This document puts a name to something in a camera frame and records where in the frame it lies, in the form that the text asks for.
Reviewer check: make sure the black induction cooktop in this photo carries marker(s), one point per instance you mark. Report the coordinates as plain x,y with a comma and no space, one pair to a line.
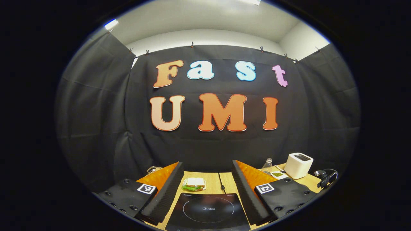
207,210

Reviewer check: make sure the large rectangular ceiling light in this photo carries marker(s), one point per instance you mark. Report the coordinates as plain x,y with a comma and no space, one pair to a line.
249,1

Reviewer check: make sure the white divided bean dish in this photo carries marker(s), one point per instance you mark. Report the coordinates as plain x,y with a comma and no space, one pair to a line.
278,175

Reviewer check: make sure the row of black cloth clips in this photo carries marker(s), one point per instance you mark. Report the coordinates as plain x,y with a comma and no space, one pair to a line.
192,44

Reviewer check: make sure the narrow ceiling light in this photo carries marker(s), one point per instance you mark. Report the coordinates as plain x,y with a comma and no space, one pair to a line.
111,24

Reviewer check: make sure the sandwich with lettuce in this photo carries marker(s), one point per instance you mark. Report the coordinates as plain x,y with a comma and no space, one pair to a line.
194,184

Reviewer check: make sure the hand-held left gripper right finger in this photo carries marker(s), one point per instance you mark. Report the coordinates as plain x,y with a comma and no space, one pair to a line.
247,192

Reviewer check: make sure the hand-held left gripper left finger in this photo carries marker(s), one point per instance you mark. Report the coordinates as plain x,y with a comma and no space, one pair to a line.
162,195

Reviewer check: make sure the white toaster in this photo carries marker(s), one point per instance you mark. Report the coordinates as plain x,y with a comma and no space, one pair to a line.
297,166

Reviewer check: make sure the clear plastic water bottle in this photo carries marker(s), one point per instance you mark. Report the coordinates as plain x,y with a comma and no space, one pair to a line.
267,166

